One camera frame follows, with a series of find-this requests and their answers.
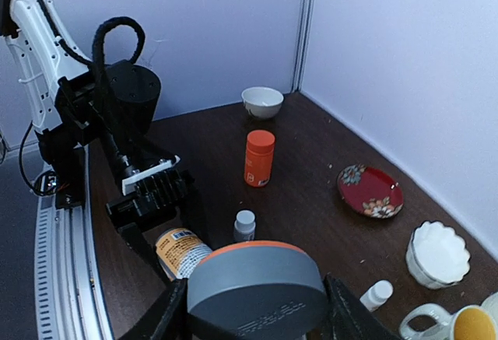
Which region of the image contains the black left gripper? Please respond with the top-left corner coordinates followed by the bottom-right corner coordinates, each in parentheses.
top-left (106, 192), bottom-right (183, 286)

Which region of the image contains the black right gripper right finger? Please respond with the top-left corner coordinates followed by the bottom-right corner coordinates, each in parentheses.
top-left (322, 273), bottom-right (400, 340)

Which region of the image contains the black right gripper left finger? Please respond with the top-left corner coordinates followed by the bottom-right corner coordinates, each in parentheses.
top-left (120, 279), bottom-right (189, 340)

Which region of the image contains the small white pill bottle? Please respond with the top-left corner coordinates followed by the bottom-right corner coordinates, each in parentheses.
top-left (233, 209), bottom-right (256, 243)

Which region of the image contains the orange pill bottle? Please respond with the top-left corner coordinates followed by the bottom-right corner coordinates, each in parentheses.
top-left (244, 130), bottom-right (275, 188)

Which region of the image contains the amber bottle grey cap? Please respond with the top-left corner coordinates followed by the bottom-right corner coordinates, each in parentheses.
top-left (155, 227), bottom-right (212, 281)

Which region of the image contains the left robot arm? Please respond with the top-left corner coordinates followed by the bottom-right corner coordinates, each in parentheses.
top-left (1, 0), bottom-right (189, 275)

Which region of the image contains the white scalloped bowl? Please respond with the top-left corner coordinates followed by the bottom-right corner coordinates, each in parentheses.
top-left (405, 221), bottom-right (470, 289)

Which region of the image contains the floral mug yellow inside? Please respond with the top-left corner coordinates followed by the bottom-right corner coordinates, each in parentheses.
top-left (397, 287), bottom-right (497, 339)

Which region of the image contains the red floral plate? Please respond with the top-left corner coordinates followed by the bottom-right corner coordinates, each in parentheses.
top-left (336, 163), bottom-right (404, 219)

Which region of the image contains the plain white ceramic bowl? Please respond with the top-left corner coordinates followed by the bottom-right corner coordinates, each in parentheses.
top-left (241, 86), bottom-right (284, 120)

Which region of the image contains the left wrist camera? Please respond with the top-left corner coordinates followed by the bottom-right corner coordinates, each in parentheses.
top-left (121, 156), bottom-right (195, 202)

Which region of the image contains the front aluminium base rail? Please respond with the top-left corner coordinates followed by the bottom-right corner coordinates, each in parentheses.
top-left (34, 148), bottom-right (114, 339)

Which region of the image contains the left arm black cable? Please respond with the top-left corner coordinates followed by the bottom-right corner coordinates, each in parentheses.
top-left (89, 16), bottom-right (147, 154)

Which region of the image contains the left aluminium frame post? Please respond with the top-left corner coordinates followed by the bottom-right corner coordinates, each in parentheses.
top-left (290, 0), bottom-right (314, 93)

